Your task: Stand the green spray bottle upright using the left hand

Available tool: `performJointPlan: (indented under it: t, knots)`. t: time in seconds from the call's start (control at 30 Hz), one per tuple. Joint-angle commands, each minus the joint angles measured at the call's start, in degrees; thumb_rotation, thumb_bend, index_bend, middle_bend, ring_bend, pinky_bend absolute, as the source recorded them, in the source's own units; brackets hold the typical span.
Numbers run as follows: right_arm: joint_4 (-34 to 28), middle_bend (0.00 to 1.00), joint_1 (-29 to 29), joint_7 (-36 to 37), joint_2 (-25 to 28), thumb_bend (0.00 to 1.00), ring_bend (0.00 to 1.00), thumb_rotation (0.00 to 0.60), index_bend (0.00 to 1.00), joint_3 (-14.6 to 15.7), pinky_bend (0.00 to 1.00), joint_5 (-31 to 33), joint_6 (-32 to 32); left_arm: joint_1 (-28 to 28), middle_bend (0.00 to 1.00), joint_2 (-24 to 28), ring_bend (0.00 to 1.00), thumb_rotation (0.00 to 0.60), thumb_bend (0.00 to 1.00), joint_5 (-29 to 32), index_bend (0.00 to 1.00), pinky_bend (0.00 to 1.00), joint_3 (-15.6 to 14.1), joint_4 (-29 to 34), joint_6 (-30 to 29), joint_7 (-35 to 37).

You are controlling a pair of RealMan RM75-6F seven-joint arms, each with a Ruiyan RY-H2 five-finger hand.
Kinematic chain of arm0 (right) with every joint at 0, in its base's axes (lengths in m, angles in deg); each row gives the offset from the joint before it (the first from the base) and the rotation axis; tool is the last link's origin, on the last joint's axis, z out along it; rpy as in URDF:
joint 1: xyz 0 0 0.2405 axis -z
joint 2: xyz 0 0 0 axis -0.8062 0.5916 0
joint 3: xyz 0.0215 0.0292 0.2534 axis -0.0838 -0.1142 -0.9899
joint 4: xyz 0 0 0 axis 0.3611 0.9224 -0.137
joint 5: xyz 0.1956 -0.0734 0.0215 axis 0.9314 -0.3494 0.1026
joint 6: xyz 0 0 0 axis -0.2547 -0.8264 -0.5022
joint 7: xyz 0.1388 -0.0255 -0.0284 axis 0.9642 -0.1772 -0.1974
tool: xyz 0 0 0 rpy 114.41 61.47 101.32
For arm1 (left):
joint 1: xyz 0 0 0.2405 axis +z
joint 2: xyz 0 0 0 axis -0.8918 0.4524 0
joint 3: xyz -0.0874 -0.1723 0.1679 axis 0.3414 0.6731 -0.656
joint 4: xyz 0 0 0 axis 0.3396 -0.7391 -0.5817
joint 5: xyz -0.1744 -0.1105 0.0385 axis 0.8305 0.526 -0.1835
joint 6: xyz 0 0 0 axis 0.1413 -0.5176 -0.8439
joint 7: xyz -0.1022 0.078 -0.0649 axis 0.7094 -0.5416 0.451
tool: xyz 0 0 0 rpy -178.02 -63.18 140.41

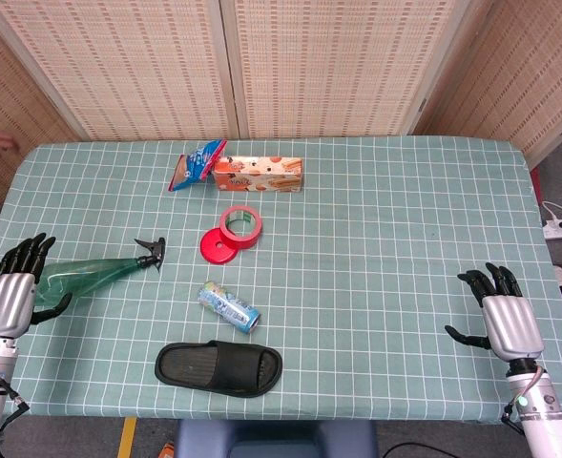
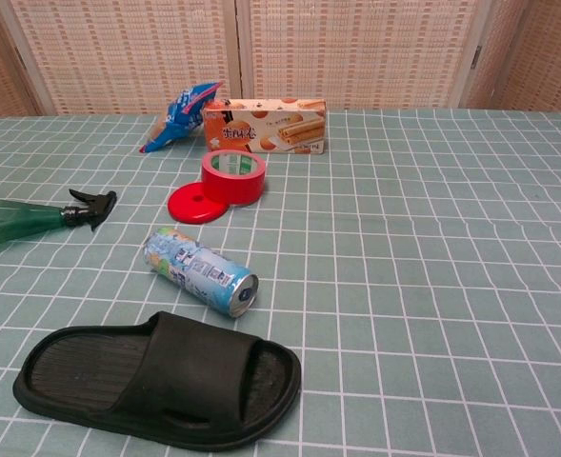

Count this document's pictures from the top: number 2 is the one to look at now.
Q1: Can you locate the blue snack bag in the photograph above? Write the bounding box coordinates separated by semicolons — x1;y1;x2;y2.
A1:
138;81;225;155

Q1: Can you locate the green spray bottle black trigger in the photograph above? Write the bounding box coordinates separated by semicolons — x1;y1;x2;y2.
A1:
0;189;118;250

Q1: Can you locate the orange egg roll box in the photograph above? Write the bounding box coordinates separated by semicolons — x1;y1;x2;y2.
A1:
202;98;328;156

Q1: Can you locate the red tape roll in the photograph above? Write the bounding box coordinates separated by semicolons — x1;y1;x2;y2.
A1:
200;149;267;208

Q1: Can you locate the green checkered tablecloth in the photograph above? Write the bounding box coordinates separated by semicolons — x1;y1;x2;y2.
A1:
0;108;561;457

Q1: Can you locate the black rubber slipper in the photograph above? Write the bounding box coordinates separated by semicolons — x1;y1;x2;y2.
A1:
11;310;303;453

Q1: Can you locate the red round plastic lid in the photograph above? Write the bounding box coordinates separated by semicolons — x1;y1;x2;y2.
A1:
167;181;232;225

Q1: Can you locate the woven folding screen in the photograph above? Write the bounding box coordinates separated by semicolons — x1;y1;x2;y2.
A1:
0;0;561;124

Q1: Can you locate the light blue drink can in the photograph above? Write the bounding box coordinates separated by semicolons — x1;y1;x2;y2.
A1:
142;227;260;319

